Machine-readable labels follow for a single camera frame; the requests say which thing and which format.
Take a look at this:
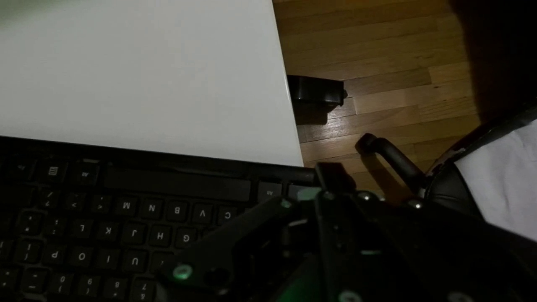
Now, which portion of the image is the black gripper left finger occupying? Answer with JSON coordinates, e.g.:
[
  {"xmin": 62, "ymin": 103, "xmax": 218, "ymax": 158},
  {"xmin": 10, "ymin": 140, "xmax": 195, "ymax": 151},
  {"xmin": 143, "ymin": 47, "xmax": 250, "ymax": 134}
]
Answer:
[{"xmin": 160, "ymin": 195, "xmax": 294, "ymax": 292}]

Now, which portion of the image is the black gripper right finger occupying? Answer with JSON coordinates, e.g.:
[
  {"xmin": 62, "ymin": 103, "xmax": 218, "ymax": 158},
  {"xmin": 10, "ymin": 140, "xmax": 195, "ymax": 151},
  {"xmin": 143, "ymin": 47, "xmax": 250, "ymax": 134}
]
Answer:
[{"xmin": 312, "ymin": 161, "xmax": 366, "ymax": 302}]

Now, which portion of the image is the black computer keyboard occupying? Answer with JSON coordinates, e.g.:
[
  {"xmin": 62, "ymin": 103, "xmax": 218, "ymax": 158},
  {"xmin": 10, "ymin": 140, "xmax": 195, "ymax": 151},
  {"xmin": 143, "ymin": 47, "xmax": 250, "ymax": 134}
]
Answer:
[{"xmin": 0, "ymin": 134, "xmax": 322, "ymax": 302}]

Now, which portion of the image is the black box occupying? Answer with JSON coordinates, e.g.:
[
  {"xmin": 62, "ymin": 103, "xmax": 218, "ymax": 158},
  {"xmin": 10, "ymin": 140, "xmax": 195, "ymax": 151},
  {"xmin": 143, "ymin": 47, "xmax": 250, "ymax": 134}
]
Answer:
[{"xmin": 285, "ymin": 74, "xmax": 349, "ymax": 126}]

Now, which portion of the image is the black office chair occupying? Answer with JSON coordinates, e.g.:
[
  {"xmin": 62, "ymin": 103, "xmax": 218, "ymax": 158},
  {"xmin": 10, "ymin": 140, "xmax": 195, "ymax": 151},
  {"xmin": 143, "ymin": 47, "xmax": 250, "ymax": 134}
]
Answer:
[{"xmin": 354, "ymin": 106, "xmax": 537, "ymax": 249}]

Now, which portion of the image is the white cloth on chair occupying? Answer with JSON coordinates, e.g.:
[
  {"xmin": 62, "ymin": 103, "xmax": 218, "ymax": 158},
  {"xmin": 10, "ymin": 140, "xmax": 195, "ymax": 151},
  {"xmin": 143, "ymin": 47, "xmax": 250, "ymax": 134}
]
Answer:
[{"xmin": 453, "ymin": 118, "xmax": 537, "ymax": 244}]

